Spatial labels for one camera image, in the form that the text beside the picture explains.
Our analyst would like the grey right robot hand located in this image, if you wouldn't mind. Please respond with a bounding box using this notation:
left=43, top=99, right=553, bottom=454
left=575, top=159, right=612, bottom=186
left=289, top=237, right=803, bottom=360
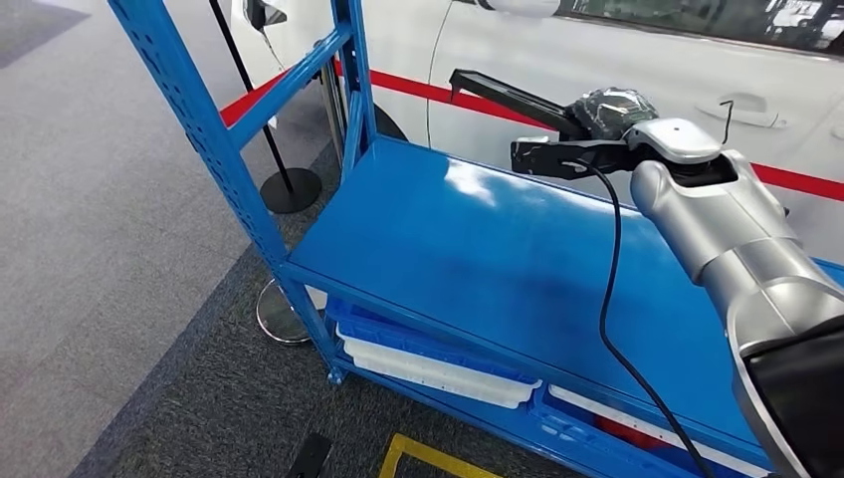
left=566, top=87, right=661, bottom=141

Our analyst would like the black plastic plate part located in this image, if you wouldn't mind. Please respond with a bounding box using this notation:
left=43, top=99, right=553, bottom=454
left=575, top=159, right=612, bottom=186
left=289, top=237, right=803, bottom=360
left=448, top=68, right=593, bottom=141

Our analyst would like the blue metal shelf rack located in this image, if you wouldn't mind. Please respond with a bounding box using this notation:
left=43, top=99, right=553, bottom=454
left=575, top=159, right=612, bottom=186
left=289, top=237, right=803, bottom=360
left=106, top=0, right=844, bottom=478

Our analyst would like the red flat part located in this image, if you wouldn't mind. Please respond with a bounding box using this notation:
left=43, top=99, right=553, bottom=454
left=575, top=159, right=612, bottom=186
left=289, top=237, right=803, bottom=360
left=595, top=414, right=669, bottom=452

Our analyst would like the white car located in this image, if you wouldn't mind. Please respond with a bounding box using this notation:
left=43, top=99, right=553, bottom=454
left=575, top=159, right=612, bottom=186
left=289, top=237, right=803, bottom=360
left=230, top=0, right=844, bottom=267

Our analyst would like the red barrier belt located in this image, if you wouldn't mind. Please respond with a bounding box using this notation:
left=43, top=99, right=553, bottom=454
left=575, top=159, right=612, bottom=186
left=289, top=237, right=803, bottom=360
left=219, top=58, right=844, bottom=203

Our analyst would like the thin black cable tie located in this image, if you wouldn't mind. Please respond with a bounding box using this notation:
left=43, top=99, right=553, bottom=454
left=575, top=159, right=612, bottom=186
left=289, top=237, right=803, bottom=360
left=718, top=99, right=736, bottom=145

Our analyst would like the black camera cable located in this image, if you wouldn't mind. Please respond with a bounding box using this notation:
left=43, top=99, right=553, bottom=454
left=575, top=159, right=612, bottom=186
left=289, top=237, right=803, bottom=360
left=565, top=160, right=718, bottom=478

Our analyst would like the black stanchion post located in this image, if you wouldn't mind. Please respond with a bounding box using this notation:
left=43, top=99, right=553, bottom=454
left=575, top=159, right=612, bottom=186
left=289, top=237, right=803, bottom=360
left=208, top=0, right=323, bottom=216

